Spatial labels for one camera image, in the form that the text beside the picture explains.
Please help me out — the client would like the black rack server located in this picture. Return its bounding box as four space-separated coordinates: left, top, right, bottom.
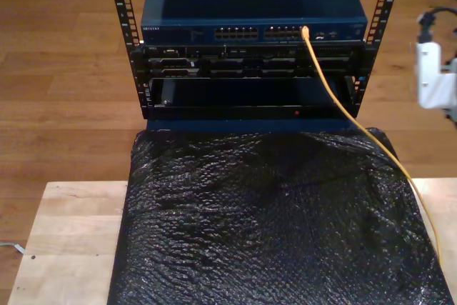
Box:
130 43 368 79

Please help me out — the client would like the blue rack base plate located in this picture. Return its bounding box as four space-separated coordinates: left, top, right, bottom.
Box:
145 118 358 134

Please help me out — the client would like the black rack shelf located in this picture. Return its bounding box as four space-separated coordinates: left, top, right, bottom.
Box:
141 76 360 122

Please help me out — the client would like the yellow network cable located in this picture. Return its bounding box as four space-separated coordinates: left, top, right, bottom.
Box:
299 25 446 266

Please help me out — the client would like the grey flat ribbon cable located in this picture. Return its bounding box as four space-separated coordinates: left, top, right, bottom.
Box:
0 240 26 254

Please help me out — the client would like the black bubble mat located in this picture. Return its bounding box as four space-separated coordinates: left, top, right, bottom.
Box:
106 126 453 305

